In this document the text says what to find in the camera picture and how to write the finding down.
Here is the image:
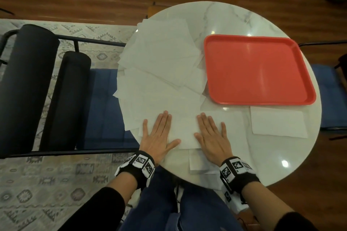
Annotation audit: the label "person's left hand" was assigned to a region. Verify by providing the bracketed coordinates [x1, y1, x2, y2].
[139, 111, 181, 168]

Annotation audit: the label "person's right hand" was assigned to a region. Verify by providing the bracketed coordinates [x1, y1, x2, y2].
[194, 113, 234, 168]

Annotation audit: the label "pile of white paper napkins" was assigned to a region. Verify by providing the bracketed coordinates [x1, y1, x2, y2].
[112, 18, 209, 131]

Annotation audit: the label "red plastic tray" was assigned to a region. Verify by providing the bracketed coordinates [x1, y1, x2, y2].
[203, 34, 317, 106]

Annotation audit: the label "person's right forearm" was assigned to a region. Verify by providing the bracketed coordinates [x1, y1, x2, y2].
[240, 182, 319, 231]

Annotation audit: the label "person's left forearm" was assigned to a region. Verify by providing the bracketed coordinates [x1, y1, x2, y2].
[58, 171, 139, 231]

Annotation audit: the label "person's legs in blue jeans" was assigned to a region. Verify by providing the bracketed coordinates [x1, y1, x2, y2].
[119, 166, 244, 231]

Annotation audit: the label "blue chair with black bolsters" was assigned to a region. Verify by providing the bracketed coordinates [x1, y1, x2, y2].
[0, 24, 140, 158]
[298, 40, 347, 141]

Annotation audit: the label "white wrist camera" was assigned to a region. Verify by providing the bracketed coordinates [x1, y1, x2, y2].
[222, 184, 250, 214]
[127, 189, 142, 205]

